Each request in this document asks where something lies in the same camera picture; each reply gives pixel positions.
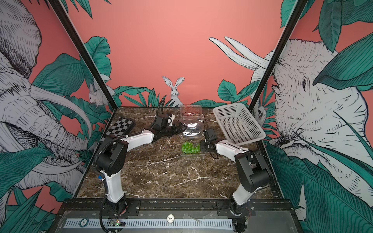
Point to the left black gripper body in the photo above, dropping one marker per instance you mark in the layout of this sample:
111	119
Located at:
170	131

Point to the white plastic perforated basket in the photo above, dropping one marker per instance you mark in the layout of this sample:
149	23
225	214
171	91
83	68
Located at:
238	124

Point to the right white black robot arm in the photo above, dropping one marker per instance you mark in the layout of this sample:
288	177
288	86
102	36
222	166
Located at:
253	171

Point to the black front mounting rail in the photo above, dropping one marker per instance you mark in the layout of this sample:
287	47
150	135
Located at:
223	207

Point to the black frame post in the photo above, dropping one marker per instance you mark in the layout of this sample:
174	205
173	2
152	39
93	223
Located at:
293	19
77	41

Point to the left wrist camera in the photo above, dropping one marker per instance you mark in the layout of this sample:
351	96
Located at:
162	121

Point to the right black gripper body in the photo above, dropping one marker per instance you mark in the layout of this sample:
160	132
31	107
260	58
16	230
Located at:
205	145

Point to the black white checkerboard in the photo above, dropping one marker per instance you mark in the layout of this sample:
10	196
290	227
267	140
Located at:
122	126

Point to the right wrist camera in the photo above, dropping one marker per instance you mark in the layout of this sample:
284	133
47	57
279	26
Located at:
210	135

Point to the right black frame post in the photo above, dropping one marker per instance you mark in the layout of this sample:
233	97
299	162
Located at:
293	19

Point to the red grape bunch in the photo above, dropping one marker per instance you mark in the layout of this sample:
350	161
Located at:
190	111

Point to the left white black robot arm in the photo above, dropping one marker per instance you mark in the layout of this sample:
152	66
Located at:
110	159

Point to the clear plastic clamshell container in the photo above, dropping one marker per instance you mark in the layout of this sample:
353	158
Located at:
196	106

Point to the green grape bunch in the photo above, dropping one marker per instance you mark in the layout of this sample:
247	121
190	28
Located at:
190	148

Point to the left black frame post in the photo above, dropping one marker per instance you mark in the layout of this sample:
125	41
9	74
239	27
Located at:
77	41

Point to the white slotted cable duct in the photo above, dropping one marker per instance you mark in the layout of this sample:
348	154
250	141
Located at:
148	223

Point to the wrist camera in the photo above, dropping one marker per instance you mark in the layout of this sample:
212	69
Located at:
162	121
210	135

